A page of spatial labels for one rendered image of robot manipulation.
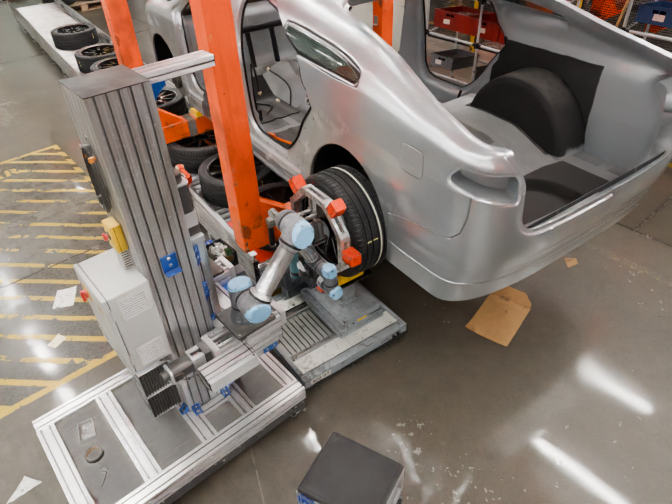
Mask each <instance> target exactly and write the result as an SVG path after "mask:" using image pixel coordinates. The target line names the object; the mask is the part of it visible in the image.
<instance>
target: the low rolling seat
mask: <svg viewBox="0 0 672 504"><path fill-rule="evenodd" d="M404 470H405V469H404V468H403V465H402V464H401V463H399V462H397V461H395V460H393V459H390V458H388V457H386V456H384V455H382V454H380V453H378V452H376V451H374V450H372V449H370V448H368V447H366V446H364V445H362V444H360V443H358V442H356V441H353V440H351V439H349V438H347V437H345V436H343V435H341V434H339V433H337V432H335V431H333V432H332V433H331V435H330V436H329V438H328V439H327V441H326V442H325V444H324V446H323V447H322V449H321V450H320V452H319V453H318V455H317V457H316V458H315V460H314V461H313V463H312V464H311V466H310V468H309V469H308V471H307V472H306V474H305V475H304V477H303V479H302V480H301V482H300V483H299V485H298V487H297V489H298V490H297V491H296V495H297V501H298V504H400V503H402V496H401V495H400V494H401V491H402V490H403V481H404Z"/></svg>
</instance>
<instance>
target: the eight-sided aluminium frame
mask: <svg viewBox="0 0 672 504"><path fill-rule="evenodd" d="M306 196H307V197H309V198H310V199H311V200H313V201H314V202H316V203H317V204H318V205H319V206H320V207H321V208H322V209H323V211H324V213H325V215H326V217H327V219H328V221H329V223H330V225H331V227H332V229H333V231H334V234H335V236H336V238H337V250H338V265H337V266H336V269H337V273H338V272H341V271H343V270H345V269H347V268H349V266H348V265H347V264H346V263H344V262H343V261H342V251H343V250H345V249H347V248H350V236H349V233H348V231H347V229H346V227H345V225H344V223H343V221H342V219H341V217H340V216H338V217H335V220H336V222H335V220H334V218H333V219H331V217H330V216H329V214H328V212H327V211H326V207H327V206H328V204H329V203H330V202H331V201H333V200H332V199H331V198H330V197H328V196H327V195H325V194H324V193H322V192H321V191H320V190H318V189H317V188H316V187H314V185H312V184H308V185H305V186H303V187H301V188H300V189H299V190H298V191H297V192H296V193H295V194H294V195H293V196H292V197H291V198H290V203H291V210H293V211H295V212H296V213H299V212H302V211H303V209H302V199H303V198H305V197H306ZM296 205H297V207H296ZM336 223H337V224H336ZM337 225H338V226H337ZM338 227H339V228H338ZM339 229H340V230H339ZM340 231H341V232H340Z"/></svg>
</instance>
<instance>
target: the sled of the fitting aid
mask: <svg viewBox="0 0 672 504"><path fill-rule="evenodd" d="M300 292H301V298H302V299H303V300H304V301H305V302H306V303H307V304H308V305H309V306H310V307H311V308H312V309H313V310H314V311H315V312H316V313H317V314H318V315H319V316H320V317H321V318H322V319H323V320H324V321H325V323H326V324H327V325H328V326H329V327H330V328H331V329H332V330H333V331H334V332H335V333H336V334H337V335H338V336H339V337H340V338H341V339H342V338H343V337H345V336H347V335H349V334H351V333H352V332H354V331H356V330H358V329H360V328H361V327H363V326H365V325H367V324H368V323H370V322H372V321H374V320H376V319H377V318H379V317H381V316H383V309H384V307H382V306H381V305H380V307H379V308H378V309H376V310H374V311H372V312H371V313H369V314H367V315H365V316H363V317H361V318H360V319H358V320H356V321H354V322H352V323H350V324H349V325H347V326H345V327H344V326H343V325H342V324H341V323H340V322H339V321H338V320H337V319H336V318H335V317H334V316H333V315H332V314H331V313H330V312H329V311H328V310H327V309H326V308H325V307H324V306H323V305H322V304H321V303H320V302H319V301H318V300H317V299H316V298H315V297H314V296H313V295H312V294H311V287H310V285H309V286H307V287H305V288H303V289H301V290H300Z"/></svg>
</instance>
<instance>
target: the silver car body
mask: <svg viewBox="0 0 672 504"><path fill-rule="evenodd" d="M373 1H377V0H231V6H232V13H233V20H234V27H235V33H236V40H237V47H238V54H239V61H240V68H241V75H242V81H243V88H244V95H245V102H246V109H247V116H248V122H249V129H250V136H251V143H252V150H253V154H254V155H255V156H256V157H257V158H258V159H259V160H260V161H262V162H263V163H264V164H265V165H266V166H267V167H269V168H270V169H271V170H272V171H273V172H275V173H276V174H277V175H278V176H280V177H281V178H282V179H283V180H285V181H286V182H287V183H288V180H289V179H290V178H291V177H294V176H296V175H299V174H302V176H303V178H304V179H305V178H307V177H308V176H309V168H310V163H311V159H312V156H313V154H314V152H315V151H316V149H317V148H318V147H319V146H320V145H322V144H324V143H327V142H333V143H337V144H340V145H342V146H343V147H345V148H346V149H347V150H349V151H350V152H351V153H352V154H353V155H354V156H355V157H356V158H357V159H358V161H359V162H360V163H361V165H362V166H363V168H364V169H365V171H366V172H367V174H368V176H369V177H370V179H371V181H372V183H373V185H374V188H375V190H376V192H377V195H378V197H379V200H380V203H381V207H382V210H383V214H384V218H385V223H386V230H387V255H386V260H387V261H389V262H390V263H391V264H392V265H394V266H395V267H396V268H398V269H399V270H400V271H401V272H403V273H404V274H405V275H407V276H408V277H409V278H410V279H412V280H413V281H414V282H416V283H417V284H418V285H419V286H421V287H422V288H423V289H425V290H426V291H427V292H428V293H430V294H431V295H433V296H434V297H436V298H438V299H441V300H445V301H464V300H470V299H474V298H478V297H482V296H485V295H488V294H491V293H493V292H496V291H498V290H501V289H503V288H505V287H508V286H510V285H512V284H514V283H516V282H518V281H520V280H522V279H524V278H526V277H528V276H530V275H532V274H533V273H535V272H537V271H539V270H540V269H542V268H544V267H546V266H547V265H549V264H551V263H552V262H554V261H556V260H557V259H559V258H561V257H562V256H564V255H566V254H567V253H569V252H571V251H572V250H574V249H576V248H577V247H579V246H580V245H582V244H584V243H585V242H587V241H589V240H590V239H592V238H593V237H595V236H597V235H598V234H600V233H601V232H603V231H605V230H606V229H608V228H609V227H611V226H612V225H614V224H615V223H617V222H618V221H620V220H621V219H622V218H624V217H625V216H627V215H628V214H629V213H630V212H631V211H633V210H634V209H635V208H636V207H637V206H638V205H639V203H640V202H641V201H642V199H643V198H644V196H645V194H646V193H647V192H648V191H649V190H650V189H651V187H652V186H653V185H654V184H655V183H656V182H657V181H658V179H659V178H660V177H661V176H662V175H663V173H664V172H665V170H666V169H667V167H668V165H669V164H670V162H671V160H672V53H670V52H668V51H665V50H663V49H661V48H660V47H657V46H655V45H653V44H650V43H648V42H647V41H645V40H642V39H640V38H637V37H635V36H634V35H632V34H630V33H627V32H625V31H623V30H621V29H619V28H617V27H615V26H613V25H611V24H609V23H607V22H605V21H603V20H601V19H600V18H598V17H596V16H594V15H592V14H590V13H588V12H586V11H584V10H583V9H581V8H579V7H577V6H575V5H573V4H571V3H569V2H567V1H565V0H489V2H490V3H491V5H492V7H493V9H494V10H495V14H496V18H497V22H498V25H499V27H500V29H501V31H502V33H503V35H504V45H505V46H504V47H503V48H502V49H501V50H500V51H499V52H498V53H497V54H496V55H495V56H494V57H493V59H492V60H491V61H490V62H489V63H488V65H487V66H486V68H485V69H484V71H483V72H482V73H481V74H480V75H479V76H478V77H477V78H476V79H475V80H474V81H472V82H471V83H470V84H467V85H465V86H460V85H458V84H455V83H452V82H450V81H447V80H444V79H442V78H439V77H437V76H435V75H434V74H433V73H432V72H431V71H430V69H429V66H428V63H427V51H426V14H425V0H405V5H404V14H403V22H402V32H401V40H400V47H399V51H398V53H397V52H396V51H395V50H394V49H393V48H392V47H391V46H390V45H389V44H388V43H387V42H385V41H384V40H383V39H382V38H381V37H380V36H379V35H378V34H376V33H375V32H374V31H373V30H372V29H371V28H369V27H368V26H367V25H366V24H365V23H363V22H362V21H361V20H360V19H359V18H357V17H356V16H355V15H354V14H352V13H351V10H352V8H353V7H352V6H356V5H360V4H364V3H368V2H373ZM188 6H190V2H189V0H148V1H147V3H146V5H145V12H146V17H147V22H148V30H149V36H150V40H151V44H152V48H153V53H154V57H155V61H156V62H159V61H163V60H167V59H170V58H174V57H178V56H182V55H185V54H189V53H193V52H197V51H199V49H198V44H197V39H196V33H195V28H194V23H193V18H192V12H191V7H188ZM187 7H188V8H187Z"/></svg>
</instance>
